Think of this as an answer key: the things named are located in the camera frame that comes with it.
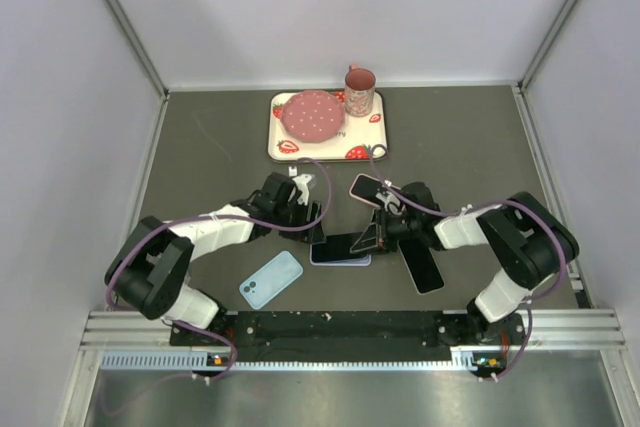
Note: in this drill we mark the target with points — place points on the pink floral mug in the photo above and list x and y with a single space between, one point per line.
359 91

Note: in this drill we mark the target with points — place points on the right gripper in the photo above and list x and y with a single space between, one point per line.
370 238

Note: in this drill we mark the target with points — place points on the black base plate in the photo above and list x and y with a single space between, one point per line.
361 336

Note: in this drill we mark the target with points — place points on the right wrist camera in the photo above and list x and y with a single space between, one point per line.
388 201

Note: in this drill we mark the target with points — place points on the blue-edged black phone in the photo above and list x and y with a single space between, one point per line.
340 245

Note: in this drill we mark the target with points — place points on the light blue phone case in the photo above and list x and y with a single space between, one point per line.
270 280

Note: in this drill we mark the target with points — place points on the lavender phone case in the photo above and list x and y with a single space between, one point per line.
319 256

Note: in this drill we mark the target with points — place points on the silver-edged black phone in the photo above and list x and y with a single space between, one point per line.
421 266

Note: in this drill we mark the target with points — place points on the slotted cable duct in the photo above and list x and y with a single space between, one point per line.
214 359

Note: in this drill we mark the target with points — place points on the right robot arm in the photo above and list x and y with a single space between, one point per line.
530 244

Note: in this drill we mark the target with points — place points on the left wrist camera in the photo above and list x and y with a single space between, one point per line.
304 183

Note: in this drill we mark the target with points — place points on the pink polka dot plate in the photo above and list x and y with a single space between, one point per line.
312 116

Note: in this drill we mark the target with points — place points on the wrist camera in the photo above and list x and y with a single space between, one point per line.
304 183
388 201

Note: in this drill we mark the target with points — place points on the pink phone case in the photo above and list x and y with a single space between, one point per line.
362 189

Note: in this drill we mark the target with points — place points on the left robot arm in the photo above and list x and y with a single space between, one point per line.
150 271

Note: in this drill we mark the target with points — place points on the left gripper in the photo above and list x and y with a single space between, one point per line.
315 235

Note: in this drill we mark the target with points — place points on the strawberry print tray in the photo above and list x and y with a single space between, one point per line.
349 142

